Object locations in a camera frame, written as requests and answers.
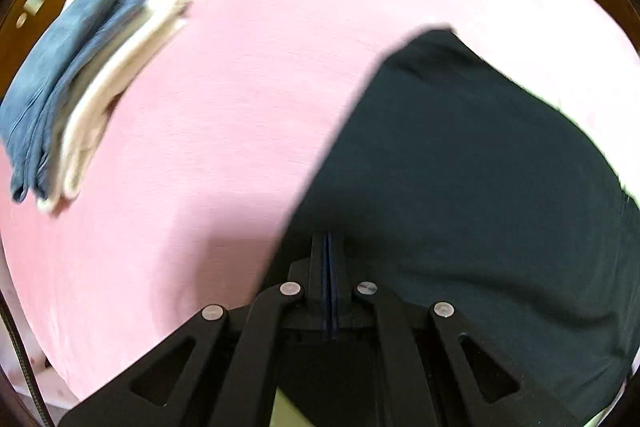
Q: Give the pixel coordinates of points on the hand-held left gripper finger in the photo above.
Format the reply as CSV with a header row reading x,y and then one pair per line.
x,y
324,287
334,287

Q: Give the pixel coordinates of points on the green and black hooded jacket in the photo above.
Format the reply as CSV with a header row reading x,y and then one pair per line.
x,y
460,187

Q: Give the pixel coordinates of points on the pink bed sheet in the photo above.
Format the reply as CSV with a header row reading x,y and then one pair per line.
x,y
250,107

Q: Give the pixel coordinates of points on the folded cream cloth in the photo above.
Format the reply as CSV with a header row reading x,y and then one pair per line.
x,y
105,102

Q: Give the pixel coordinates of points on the folded blue jeans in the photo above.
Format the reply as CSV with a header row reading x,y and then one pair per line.
x,y
60,72

